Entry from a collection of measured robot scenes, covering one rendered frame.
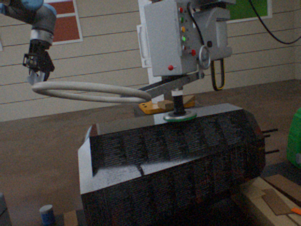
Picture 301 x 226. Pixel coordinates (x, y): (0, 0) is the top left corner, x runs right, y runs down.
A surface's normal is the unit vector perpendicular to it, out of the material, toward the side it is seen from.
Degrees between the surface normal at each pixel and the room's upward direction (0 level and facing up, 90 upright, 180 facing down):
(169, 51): 90
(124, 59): 90
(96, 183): 45
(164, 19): 90
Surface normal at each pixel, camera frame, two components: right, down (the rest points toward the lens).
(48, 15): 0.73, 0.00
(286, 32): 0.11, 0.20
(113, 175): 0.07, -0.56
